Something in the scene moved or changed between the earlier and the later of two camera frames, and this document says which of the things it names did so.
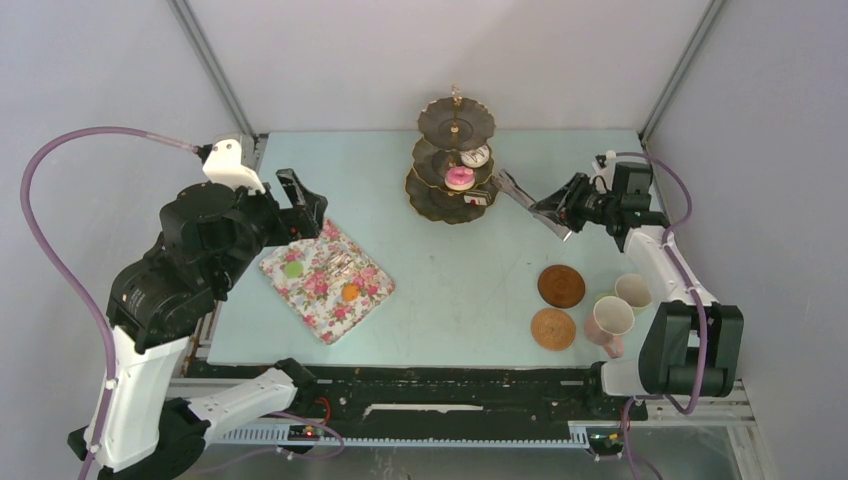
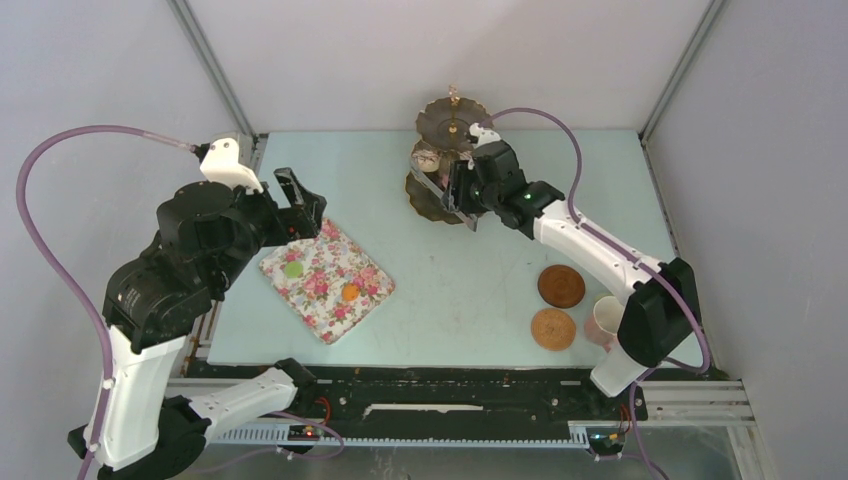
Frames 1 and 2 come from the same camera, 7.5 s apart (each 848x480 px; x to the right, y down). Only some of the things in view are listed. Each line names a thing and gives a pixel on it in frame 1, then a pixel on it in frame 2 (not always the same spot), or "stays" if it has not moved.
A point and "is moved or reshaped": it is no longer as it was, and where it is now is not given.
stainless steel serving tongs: (504, 181) is moved or reshaped
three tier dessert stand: (449, 178) stays
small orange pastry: (350, 292) stays
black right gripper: (563, 203) -> (461, 173)
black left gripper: (293, 221) stays
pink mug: (611, 318) stays
